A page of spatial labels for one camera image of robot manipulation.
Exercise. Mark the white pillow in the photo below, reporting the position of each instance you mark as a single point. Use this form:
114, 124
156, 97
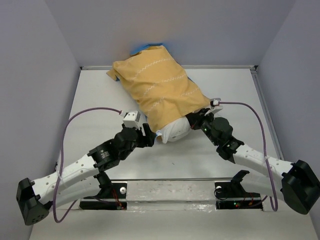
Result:
174, 131

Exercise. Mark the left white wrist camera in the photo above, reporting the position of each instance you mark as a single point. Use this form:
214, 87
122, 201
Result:
131, 119

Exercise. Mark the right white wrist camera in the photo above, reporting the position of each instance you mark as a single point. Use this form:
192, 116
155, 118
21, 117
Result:
215, 106

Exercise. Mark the yellow pillowcase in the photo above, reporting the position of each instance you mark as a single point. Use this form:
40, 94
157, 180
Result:
159, 85

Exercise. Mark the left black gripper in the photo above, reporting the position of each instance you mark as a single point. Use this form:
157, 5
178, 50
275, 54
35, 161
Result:
149, 139

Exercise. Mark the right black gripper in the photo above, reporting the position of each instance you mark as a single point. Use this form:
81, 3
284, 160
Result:
195, 118

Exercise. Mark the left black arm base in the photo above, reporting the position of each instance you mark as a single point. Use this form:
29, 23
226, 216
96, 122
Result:
111, 196

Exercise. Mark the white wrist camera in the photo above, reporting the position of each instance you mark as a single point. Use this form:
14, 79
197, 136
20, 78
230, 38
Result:
131, 119
215, 106

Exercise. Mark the aluminium table frame rail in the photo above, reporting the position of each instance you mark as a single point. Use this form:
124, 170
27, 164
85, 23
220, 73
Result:
250, 67

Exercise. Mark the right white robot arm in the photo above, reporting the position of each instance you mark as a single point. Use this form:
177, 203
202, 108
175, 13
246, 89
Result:
295, 183

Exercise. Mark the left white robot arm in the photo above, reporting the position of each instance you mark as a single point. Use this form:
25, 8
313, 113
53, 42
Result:
85, 177

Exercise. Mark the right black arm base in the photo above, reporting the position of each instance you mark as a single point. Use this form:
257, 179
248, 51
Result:
230, 195

